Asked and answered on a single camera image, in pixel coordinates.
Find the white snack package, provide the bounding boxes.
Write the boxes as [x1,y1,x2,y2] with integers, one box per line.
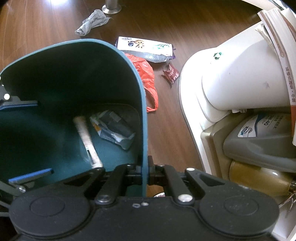
[115,36,175,63]

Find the gold thermos kettle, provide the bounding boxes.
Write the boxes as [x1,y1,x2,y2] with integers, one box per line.
[229,161,295,197]

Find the beige tray under jug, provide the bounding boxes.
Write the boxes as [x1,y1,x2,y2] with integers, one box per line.
[201,113,247,180]

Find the red plastic bag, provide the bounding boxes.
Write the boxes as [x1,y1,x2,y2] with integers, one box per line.
[125,53,159,113]

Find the white cylindrical appliance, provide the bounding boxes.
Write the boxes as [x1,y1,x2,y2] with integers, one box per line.
[180,22,290,132]

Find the dark green trash bin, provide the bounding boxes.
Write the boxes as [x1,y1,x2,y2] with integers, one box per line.
[1,39,148,187]

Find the silver green snack wrapper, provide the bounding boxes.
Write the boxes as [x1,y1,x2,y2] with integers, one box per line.
[90,110,135,150]

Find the grey motor oil jug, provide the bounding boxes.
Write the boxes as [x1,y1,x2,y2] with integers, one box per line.
[223,112,295,173]

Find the stacked books on appliance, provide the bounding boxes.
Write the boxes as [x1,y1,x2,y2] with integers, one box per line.
[258,8,295,145]

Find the small dark red wrapper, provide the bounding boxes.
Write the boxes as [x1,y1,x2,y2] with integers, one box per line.
[163,63,180,84]

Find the metal bed leg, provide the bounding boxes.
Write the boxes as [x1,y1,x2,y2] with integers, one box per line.
[102,0,121,15]

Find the grey paper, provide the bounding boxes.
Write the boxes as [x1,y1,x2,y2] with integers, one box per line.
[75,9,110,37]

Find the wooden ruler stick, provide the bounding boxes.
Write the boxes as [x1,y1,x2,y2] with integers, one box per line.
[73,116,103,169]

